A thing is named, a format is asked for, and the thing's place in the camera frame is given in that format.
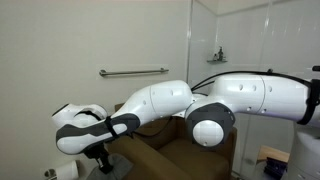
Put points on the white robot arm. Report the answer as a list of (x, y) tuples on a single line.
[(233, 93)]

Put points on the brown cardboard box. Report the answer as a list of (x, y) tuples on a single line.
[(186, 160)]

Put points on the purple object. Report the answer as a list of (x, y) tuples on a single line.
[(275, 166)]

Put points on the metal towel bar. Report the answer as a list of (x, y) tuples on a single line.
[(133, 72)]

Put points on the glass shower door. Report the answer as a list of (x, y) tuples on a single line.
[(243, 33)]

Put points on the white toilet paper roll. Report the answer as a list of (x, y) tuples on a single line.
[(68, 170)]

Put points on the dark bottles on shelf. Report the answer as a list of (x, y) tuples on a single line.
[(220, 54)]

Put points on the grey terry cloth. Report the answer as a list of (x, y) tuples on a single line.
[(121, 166)]

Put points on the chrome toilet paper holder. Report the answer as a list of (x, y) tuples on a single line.
[(50, 173)]

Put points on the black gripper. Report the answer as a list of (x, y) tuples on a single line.
[(96, 152)]

